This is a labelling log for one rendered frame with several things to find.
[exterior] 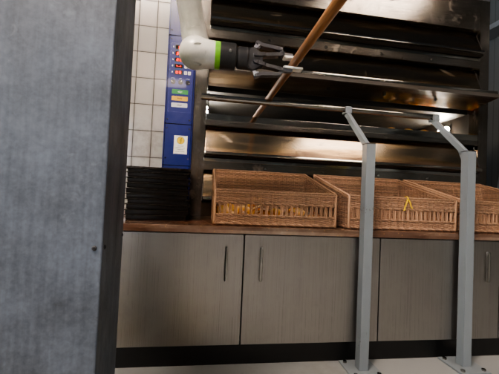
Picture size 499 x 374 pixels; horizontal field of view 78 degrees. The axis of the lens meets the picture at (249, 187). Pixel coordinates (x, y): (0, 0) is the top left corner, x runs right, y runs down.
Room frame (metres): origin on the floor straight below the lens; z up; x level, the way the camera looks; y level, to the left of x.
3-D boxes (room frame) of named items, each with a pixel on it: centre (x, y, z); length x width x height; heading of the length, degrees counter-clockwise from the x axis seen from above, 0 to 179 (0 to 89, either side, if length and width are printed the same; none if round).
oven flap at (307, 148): (1.91, -0.62, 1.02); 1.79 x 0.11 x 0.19; 98
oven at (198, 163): (2.83, -0.40, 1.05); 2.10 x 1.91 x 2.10; 98
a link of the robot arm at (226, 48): (1.06, 0.09, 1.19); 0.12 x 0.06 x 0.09; 8
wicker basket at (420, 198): (1.65, -0.68, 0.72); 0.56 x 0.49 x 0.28; 98
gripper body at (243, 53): (1.07, 0.02, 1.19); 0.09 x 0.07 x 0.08; 98
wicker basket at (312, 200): (1.57, -0.09, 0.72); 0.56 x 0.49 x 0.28; 98
